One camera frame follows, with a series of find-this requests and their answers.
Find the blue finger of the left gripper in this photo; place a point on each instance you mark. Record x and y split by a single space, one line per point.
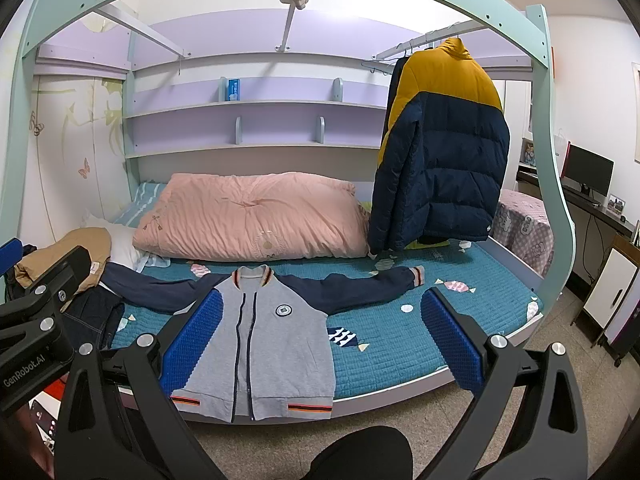
11 253

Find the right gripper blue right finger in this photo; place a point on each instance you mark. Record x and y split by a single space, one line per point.
486 366

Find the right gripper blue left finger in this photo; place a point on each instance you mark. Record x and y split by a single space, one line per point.
158 366

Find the grey navy varsity jacket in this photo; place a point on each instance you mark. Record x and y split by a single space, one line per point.
270 356

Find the tan folded garment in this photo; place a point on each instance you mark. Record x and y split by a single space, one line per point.
96 240

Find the red object on floor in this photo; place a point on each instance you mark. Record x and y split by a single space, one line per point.
45 408

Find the dark folded jeans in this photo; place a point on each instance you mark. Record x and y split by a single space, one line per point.
93 316

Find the light blue cloth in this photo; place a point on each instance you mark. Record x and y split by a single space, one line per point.
148 260

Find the white pillow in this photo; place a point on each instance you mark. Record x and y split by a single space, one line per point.
123 251

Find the pink folded quilt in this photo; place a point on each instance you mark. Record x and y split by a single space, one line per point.
254 219

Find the pink patterned chair cover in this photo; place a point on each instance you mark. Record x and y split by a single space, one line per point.
521 225

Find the light blue striped pillow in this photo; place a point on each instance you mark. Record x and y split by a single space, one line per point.
145 197

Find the white cabinet door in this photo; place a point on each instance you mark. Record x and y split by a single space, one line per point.
612 285

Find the dark wooden desk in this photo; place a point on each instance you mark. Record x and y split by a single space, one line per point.
528 175

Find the navy yellow puffer jacket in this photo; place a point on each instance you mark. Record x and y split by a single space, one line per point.
443 153

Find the black computer monitor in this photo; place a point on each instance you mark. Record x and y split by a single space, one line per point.
591 171

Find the blue box on shelf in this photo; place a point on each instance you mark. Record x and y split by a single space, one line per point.
233 90

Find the lavender wall shelf unit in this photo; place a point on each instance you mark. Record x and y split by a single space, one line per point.
286 102

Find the mint green bunk bed frame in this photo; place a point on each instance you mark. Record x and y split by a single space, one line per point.
39 20

